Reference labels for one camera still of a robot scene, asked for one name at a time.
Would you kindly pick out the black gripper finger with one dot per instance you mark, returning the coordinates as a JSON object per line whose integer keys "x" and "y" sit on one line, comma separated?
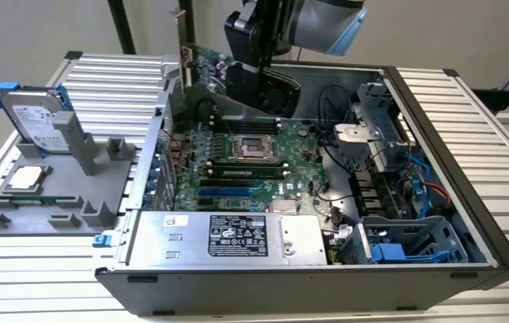
{"x": 265, "y": 50}

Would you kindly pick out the graphics card with black fan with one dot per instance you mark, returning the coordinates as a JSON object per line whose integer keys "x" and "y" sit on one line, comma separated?
{"x": 209, "y": 60}

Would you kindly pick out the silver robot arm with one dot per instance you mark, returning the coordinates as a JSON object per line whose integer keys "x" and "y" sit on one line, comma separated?
{"x": 317, "y": 23}

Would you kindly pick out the black RAM slot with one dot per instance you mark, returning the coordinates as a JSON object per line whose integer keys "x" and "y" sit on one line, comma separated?
{"x": 249, "y": 121}
{"x": 249, "y": 128}
{"x": 249, "y": 132}
{"x": 249, "y": 124}
{"x": 249, "y": 164}

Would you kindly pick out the black stand pole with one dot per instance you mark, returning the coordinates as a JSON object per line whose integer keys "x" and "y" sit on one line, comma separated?
{"x": 122, "y": 27}
{"x": 184, "y": 4}

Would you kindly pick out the round coin battery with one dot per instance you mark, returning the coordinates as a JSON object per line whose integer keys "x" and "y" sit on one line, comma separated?
{"x": 301, "y": 132}

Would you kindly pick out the CPU socket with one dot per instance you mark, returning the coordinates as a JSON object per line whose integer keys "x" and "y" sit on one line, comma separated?
{"x": 252, "y": 147}

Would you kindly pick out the silver metal drive cage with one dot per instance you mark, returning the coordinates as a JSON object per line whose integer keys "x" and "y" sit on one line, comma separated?
{"x": 357, "y": 133}

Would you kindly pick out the green motherboard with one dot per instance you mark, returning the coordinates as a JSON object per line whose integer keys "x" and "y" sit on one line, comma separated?
{"x": 308, "y": 168}

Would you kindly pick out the blue slot latch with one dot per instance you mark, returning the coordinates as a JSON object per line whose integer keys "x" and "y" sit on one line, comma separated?
{"x": 160, "y": 144}
{"x": 147, "y": 199}
{"x": 155, "y": 165}
{"x": 150, "y": 186}

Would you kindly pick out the green RAM stick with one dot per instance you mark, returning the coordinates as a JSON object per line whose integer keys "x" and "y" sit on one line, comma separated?
{"x": 240, "y": 173}
{"x": 34, "y": 200}

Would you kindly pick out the long black expansion slot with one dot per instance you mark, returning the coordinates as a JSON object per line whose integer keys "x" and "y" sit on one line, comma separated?
{"x": 229, "y": 184}

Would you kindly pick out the black table corner cap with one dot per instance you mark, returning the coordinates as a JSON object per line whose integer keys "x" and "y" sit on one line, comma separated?
{"x": 75, "y": 54}
{"x": 451, "y": 72}

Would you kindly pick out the blue expansion slot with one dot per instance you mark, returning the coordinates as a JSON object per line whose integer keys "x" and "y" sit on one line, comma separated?
{"x": 227, "y": 193}

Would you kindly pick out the small silver heatsink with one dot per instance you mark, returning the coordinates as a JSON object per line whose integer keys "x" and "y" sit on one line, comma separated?
{"x": 285, "y": 206}

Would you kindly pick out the short black expansion slot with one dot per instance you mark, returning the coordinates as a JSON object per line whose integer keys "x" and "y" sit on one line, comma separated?
{"x": 204, "y": 202}

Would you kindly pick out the hard disk in blue carrier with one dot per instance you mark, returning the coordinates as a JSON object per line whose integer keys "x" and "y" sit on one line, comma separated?
{"x": 30, "y": 117}

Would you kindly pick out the silver power supply unit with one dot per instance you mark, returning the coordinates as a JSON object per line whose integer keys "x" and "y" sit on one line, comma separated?
{"x": 191, "y": 242}

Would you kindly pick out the grey plastic disk bay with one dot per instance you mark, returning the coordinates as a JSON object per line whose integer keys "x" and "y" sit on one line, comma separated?
{"x": 397, "y": 223}

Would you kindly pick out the silver CPU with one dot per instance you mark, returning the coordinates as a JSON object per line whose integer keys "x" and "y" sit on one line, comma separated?
{"x": 23, "y": 177}

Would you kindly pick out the blue case latch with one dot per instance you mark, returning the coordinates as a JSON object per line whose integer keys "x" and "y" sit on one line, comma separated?
{"x": 100, "y": 241}

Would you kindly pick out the open black PC case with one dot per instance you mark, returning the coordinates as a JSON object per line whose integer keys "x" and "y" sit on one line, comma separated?
{"x": 281, "y": 292}

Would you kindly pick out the grey parts rack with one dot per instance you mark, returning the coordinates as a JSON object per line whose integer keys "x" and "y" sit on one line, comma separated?
{"x": 27, "y": 215}

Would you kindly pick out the black bracket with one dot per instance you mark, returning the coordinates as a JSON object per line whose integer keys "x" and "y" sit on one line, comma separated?
{"x": 496, "y": 99}

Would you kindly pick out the blue plastic bracket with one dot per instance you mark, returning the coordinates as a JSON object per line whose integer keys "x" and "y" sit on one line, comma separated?
{"x": 388, "y": 252}

